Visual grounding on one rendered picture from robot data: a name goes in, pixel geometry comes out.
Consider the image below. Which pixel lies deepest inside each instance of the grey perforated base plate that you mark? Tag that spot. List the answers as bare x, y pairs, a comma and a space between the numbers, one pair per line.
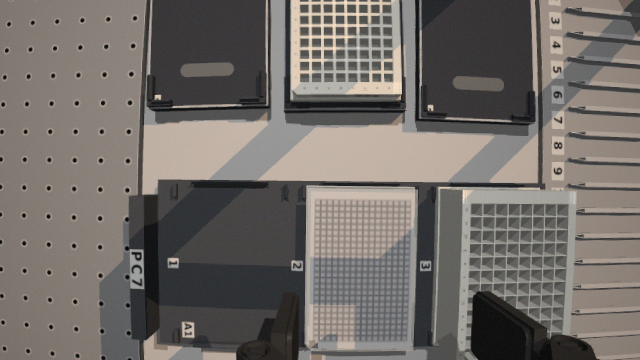
70, 73

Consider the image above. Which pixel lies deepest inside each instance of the grey multi-well plate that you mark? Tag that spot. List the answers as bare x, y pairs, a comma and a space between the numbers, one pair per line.
360, 278

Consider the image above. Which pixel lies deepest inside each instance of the white well plate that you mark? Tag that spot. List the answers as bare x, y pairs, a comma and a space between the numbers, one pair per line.
314, 45

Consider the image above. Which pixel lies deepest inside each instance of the grey deep-well block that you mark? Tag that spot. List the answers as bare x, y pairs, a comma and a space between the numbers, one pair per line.
472, 223

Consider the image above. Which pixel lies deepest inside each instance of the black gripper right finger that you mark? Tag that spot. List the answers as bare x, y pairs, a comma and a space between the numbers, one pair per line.
502, 332

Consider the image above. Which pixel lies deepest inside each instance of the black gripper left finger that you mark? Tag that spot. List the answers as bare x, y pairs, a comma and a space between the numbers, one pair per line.
282, 343

